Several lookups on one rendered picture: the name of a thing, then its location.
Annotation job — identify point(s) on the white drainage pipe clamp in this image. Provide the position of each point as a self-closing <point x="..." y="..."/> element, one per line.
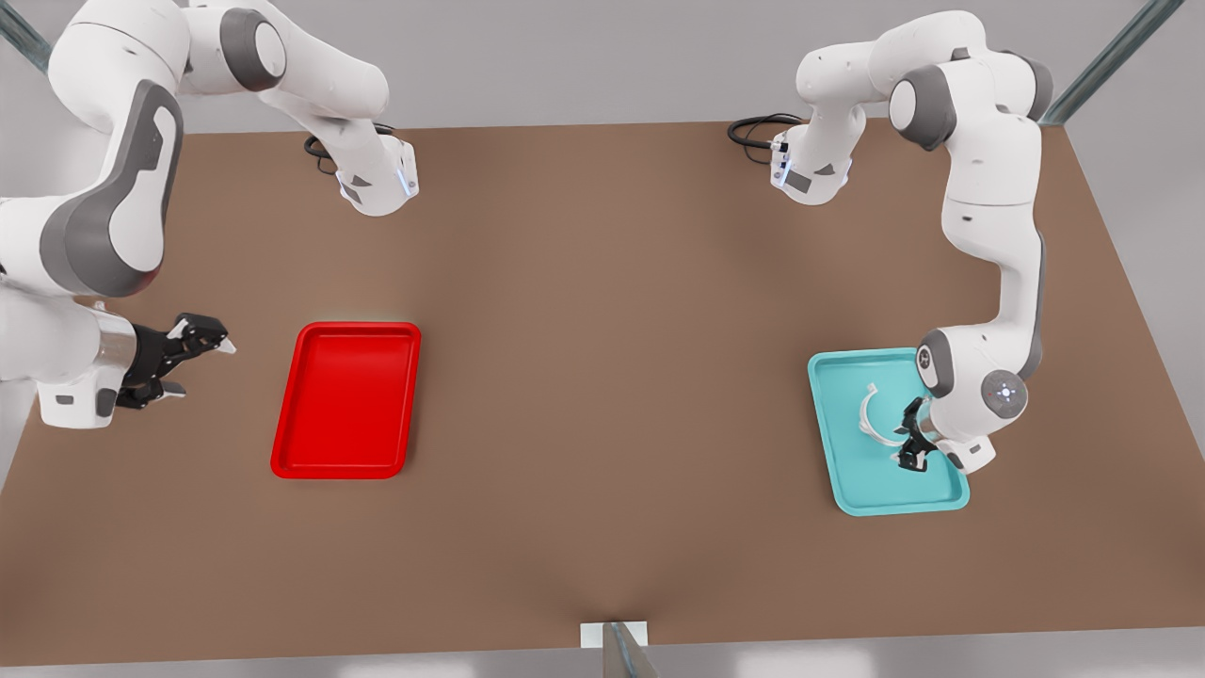
<point x="864" y="416"/>

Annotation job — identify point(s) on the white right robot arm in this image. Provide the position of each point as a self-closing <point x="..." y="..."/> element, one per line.
<point x="113" y="198"/>

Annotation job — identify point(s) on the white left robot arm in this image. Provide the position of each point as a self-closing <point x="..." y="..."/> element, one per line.
<point x="988" y="188"/>

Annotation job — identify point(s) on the teal rectangular tray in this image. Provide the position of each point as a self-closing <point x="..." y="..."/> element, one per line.
<point x="861" y="476"/>

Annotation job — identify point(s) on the red rectangular tray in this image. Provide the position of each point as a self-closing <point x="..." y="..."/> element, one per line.
<point x="346" y="400"/>

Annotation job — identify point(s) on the silver frame post with foot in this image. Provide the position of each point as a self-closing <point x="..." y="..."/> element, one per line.
<point x="621" y="650"/>

